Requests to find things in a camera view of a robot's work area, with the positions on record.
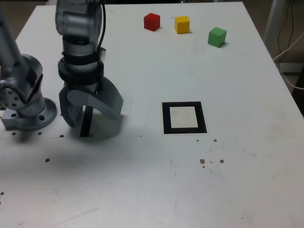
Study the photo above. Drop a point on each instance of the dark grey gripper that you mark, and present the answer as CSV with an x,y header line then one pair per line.
x,y
80,86

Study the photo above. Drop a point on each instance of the red cube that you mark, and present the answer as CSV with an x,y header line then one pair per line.
x,y
152,22

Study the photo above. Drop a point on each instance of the yellow cube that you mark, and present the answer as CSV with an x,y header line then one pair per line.
x,y
182,25

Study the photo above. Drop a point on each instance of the green cube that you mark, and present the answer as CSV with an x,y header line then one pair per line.
x,y
216,38

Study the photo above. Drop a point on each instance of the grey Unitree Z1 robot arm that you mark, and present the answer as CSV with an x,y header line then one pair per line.
x,y
76,21

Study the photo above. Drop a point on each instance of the black tape square outline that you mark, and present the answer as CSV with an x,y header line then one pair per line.
x,y
166,118

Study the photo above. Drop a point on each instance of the black tape strip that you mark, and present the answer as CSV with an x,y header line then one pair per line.
x,y
85,123

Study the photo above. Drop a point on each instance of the grey box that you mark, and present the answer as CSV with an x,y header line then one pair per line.
x,y
292,67

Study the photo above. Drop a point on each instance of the white post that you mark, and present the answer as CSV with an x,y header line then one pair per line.
x,y
270,21

